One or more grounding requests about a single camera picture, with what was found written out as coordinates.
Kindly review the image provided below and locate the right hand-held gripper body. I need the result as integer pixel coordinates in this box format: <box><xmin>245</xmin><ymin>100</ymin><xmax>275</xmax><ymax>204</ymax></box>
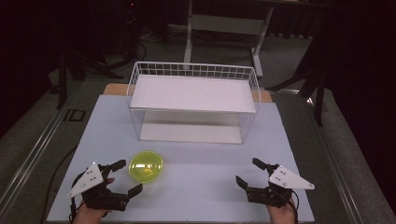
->
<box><xmin>246</xmin><ymin>163</ymin><xmax>316</xmax><ymax>209</ymax></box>

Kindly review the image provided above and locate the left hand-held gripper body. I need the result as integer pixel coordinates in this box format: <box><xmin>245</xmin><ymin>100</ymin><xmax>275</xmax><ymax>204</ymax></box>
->
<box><xmin>66</xmin><ymin>161</ymin><xmax>132</xmax><ymax>213</ymax></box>

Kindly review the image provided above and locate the yellow-green translucent bowl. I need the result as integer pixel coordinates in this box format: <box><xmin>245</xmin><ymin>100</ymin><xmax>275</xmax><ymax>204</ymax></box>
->
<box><xmin>128</xmin><ymin>150</ymin><xmax>165</xmax><ymax>185</ymax></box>

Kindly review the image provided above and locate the white wire shelf rack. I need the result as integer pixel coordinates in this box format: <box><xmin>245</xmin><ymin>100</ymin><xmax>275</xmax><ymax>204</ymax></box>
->
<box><xmin>125</xmin><ymin>61</ymin><xmax>262</xmax><ymax>146</ymax></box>

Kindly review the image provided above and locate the person's left hand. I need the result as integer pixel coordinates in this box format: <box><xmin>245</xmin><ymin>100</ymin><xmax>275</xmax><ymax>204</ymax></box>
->
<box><xmin>73</xmin><ymin>177</ymin><xmax>116</xmax><ymax>224</ymax></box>

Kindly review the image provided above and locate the person's right hand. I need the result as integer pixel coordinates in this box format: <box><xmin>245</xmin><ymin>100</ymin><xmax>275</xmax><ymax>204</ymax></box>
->
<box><xmin>266</xmin><ymin>198</ymin><xmax>299</xmax><ymax>224</ymax></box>

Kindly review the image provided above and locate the light blue table mat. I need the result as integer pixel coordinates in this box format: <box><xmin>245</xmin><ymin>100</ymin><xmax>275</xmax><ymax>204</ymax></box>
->
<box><xmin>46</xmin><ymin>94</ymin><xmax>316</xmax><ymax>224</ymax></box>

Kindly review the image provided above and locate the wooden table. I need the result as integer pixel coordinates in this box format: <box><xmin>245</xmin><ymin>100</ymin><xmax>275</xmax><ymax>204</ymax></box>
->
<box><xmin>103</xmin><ymin>82</ymin><xmax>274</xmax><ymax>104</ymax></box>

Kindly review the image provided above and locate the black metal stand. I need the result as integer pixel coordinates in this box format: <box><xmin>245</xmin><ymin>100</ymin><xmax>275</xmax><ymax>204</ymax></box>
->
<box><xmin>266</xmin><ymin>52</ymin><xmax>332</xmax><ymax>127</ymax></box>
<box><xmin>55</xmin><ymin>46</ymin><xmax>125</xmax><ymax>110</ymax></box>

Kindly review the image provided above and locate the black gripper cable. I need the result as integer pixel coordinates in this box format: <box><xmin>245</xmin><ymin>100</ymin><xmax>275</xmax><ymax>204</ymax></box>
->
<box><xmin>68</xmin><ymin>173</ymin><xmax>85</xmax><ymax>224</ymax></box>
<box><xmin>290</xmin><ymin>189</ymin><xmax>301</xmax><ymax>224</ymax></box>

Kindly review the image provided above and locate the black floor cable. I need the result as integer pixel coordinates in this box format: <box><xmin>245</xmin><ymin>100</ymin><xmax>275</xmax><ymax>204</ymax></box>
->
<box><xmin>39</xmin><ymin>144</ymin><xmax>79</xmax><ymax>224</ymax></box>

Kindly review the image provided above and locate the black square floor frame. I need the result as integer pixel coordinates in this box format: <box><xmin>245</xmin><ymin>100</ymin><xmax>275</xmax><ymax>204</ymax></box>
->
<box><xmin>63</xmin><ymin>108</ymin><xmax>87</xmax><ymax>123</ymax></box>

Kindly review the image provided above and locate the metal floor rail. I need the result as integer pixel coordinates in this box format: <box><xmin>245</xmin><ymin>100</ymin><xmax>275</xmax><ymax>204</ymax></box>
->
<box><xmin>305</xmin><ymin>95</ymin><xmax>366</xmax><ymax>224</ymax></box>
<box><xmin>0</xmin><ymin>81</ymin><xmax>82</xmax><ymax>214</ymax></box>

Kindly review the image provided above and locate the bundle of black cables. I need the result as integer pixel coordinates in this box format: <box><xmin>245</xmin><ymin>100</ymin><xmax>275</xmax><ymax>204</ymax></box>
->
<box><xmin>99</xmin><ymin>36</ymin><xmax>149</xmax><ymax>79</ymax></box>

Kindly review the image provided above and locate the white metal desk frame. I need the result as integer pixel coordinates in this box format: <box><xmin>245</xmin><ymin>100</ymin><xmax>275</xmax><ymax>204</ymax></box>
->
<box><xmin>182</xmin><ymin>0</ymin><xmax>276</xmax><ymax>78</ymax></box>

